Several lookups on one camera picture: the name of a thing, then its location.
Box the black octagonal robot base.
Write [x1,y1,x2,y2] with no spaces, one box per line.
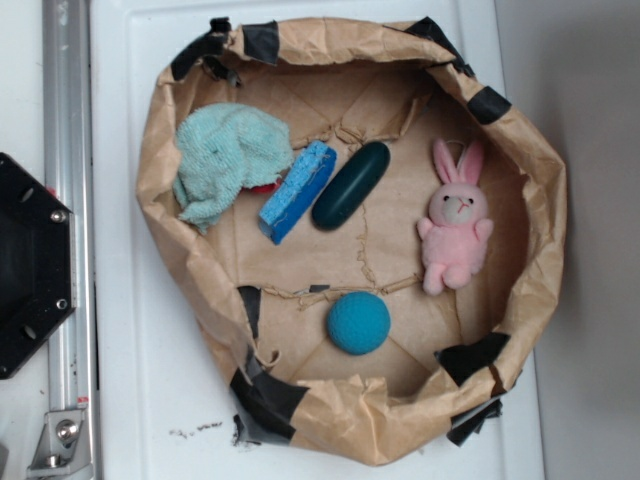
[1,153,75,380]

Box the dark green plastic pickle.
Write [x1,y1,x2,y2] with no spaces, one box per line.
[311,141,391,231]

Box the blue sponge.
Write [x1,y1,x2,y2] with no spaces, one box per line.
[258,140,337,245]

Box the small red object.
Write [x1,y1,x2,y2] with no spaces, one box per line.
[248,182,280,194]

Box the brown paper bag bin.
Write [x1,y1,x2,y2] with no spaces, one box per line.
[136,18,567,465]

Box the blue foam ball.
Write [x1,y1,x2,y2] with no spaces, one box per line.
[326,292,391,355]

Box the light green terry cloth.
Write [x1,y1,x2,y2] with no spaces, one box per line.
[173,103,294,234]

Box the pink plush bunny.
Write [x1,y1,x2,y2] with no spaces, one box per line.
[417,139,494,296]

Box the aluminium extrusion rail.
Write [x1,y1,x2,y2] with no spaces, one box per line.
[43,1,103,479]

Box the metal corner bracket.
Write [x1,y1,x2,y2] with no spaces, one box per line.
[26,409,94,479]

